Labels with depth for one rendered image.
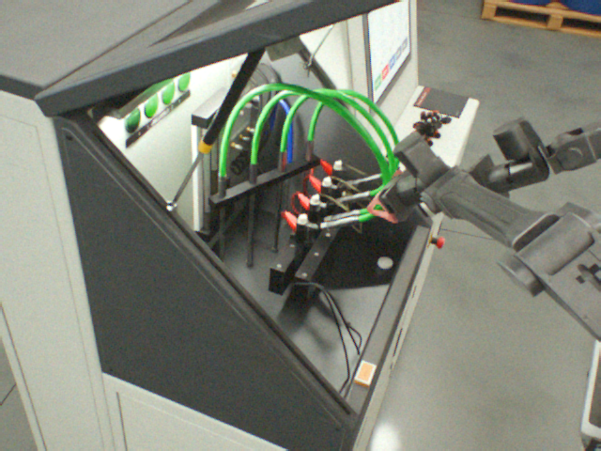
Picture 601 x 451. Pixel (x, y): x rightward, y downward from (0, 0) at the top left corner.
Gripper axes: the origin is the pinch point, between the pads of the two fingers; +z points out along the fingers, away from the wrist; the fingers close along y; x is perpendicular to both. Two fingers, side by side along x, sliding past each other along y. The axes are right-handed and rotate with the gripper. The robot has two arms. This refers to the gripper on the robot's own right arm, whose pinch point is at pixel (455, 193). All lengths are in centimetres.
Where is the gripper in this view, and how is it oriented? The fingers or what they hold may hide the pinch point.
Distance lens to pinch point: 136.9
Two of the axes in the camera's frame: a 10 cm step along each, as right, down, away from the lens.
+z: -6.2, 2.2, 7.5
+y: -5.0, -8.5, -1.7
